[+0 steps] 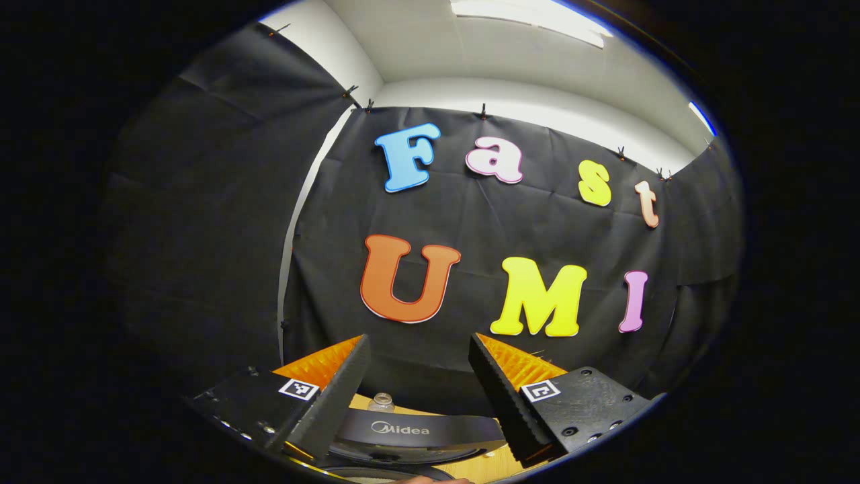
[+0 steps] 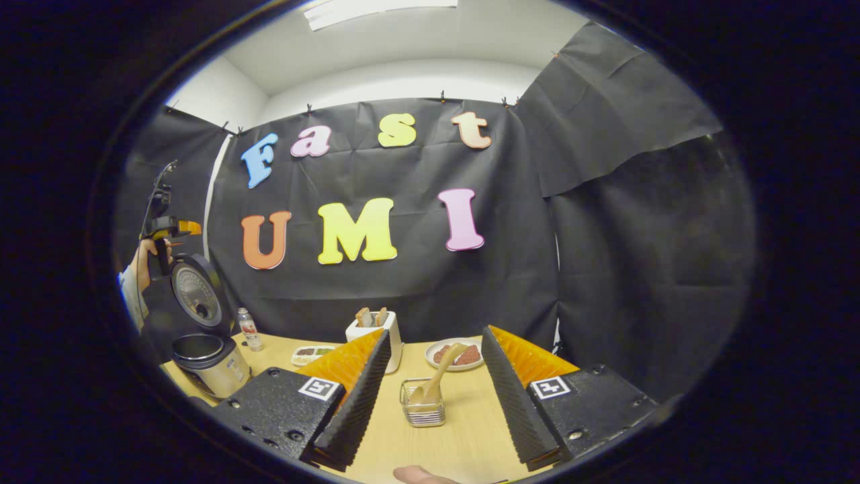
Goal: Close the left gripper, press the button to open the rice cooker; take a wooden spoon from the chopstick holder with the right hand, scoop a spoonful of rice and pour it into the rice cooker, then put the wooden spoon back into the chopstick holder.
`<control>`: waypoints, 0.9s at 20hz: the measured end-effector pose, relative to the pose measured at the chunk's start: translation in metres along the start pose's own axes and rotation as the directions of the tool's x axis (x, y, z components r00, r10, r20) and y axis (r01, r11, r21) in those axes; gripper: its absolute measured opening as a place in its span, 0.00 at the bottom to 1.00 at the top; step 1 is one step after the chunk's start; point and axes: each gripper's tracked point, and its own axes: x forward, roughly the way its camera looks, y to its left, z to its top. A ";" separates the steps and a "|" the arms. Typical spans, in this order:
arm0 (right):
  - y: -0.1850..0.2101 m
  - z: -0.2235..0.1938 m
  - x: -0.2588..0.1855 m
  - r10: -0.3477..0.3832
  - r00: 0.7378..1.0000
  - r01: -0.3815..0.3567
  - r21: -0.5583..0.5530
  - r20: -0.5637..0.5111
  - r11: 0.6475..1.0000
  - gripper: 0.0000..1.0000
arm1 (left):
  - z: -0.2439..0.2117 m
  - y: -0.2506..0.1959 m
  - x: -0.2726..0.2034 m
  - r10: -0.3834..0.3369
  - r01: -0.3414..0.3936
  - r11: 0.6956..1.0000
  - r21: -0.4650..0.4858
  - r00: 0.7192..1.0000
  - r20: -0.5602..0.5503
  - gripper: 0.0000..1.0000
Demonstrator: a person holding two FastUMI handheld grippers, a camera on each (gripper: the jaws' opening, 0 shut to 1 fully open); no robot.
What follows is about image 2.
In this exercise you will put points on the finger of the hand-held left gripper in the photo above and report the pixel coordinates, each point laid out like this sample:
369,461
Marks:
188,228

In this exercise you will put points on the red meat piece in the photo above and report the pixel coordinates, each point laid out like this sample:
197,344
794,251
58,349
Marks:
470,355
442,354

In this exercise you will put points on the dark grey rice cooker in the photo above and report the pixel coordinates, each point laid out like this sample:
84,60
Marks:
211,370

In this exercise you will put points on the white round plate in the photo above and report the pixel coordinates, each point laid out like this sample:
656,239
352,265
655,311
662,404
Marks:
430,363

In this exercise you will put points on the black backdrop cloth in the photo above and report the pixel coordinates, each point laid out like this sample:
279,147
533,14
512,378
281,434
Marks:
605,269

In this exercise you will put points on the small drink bottle red label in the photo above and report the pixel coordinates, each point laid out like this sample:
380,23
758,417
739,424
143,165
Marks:
250,333

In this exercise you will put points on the white toaster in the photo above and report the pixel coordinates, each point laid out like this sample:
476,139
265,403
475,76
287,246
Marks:
395,349

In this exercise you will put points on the white divided bean dish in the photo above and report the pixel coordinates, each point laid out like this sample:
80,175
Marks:
312,356

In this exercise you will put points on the brown toast slice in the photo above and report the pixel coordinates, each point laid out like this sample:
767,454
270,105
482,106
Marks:
381,316
363,317

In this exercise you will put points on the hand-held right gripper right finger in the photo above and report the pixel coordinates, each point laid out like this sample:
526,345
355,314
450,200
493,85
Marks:
517,410

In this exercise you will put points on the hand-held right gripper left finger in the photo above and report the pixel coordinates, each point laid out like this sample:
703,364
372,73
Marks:
356,410

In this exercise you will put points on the wooden spoon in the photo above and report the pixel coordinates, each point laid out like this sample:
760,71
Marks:
443,370

